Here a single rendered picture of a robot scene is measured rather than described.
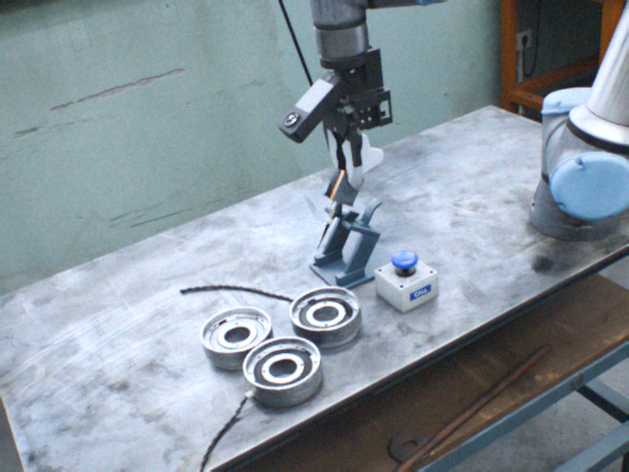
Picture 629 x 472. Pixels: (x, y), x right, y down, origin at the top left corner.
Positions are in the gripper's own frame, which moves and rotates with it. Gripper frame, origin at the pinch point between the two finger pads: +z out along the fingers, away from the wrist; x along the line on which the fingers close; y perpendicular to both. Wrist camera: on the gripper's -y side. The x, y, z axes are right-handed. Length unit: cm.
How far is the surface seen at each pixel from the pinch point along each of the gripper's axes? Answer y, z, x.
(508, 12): 157, 35, 143
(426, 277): 3.4, 11.8, -15.2
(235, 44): 40, 19, 151
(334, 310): -10.3, 14.0, -10.8
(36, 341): -52, 16, 15
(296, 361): -20.6, 13.3, -18.4
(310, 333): -16.4, 12.9, -14.7
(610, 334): 42, 41, -17
